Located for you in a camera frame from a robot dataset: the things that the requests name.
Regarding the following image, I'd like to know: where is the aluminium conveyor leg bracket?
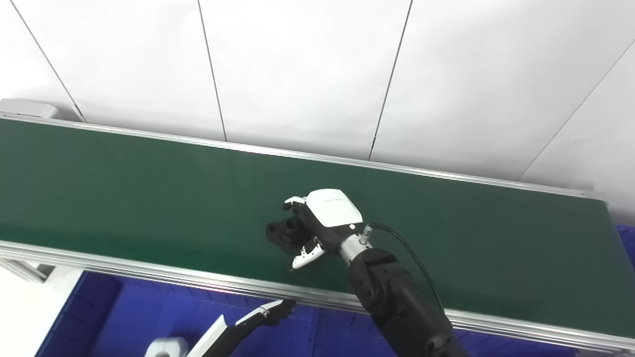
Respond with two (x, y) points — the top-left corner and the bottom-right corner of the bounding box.
(0, 257), (56, 284)

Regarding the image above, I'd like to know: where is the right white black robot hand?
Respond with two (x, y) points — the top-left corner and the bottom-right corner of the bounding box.
(283, 188), (365, 271)

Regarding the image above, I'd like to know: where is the green conveyor belt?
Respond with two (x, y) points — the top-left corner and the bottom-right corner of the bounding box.
(0, 114), (635, 356)
(0, 118), (635, 340)

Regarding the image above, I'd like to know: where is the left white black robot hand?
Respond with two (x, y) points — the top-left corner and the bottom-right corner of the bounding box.
(186, 299), (297, 357)

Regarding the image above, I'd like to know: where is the grey conveyor end housing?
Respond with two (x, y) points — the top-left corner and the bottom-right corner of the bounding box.
(0, 98), (64, 121)

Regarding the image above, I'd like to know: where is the black flange part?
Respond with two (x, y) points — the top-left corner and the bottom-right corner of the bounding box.
(265, 216), (312, 254)

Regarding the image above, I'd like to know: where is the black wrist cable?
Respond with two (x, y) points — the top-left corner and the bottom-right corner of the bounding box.
(362, 223), (445, 314)

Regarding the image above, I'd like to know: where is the blue plastic bin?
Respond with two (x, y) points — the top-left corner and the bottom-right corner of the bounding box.
(615, 225), (635, 269)
(312, 310), (578, 357)
(35, 270), (319, 357)

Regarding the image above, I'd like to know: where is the white hexagonal part with hole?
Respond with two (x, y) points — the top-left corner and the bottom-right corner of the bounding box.
(145, 337), (190, 357)

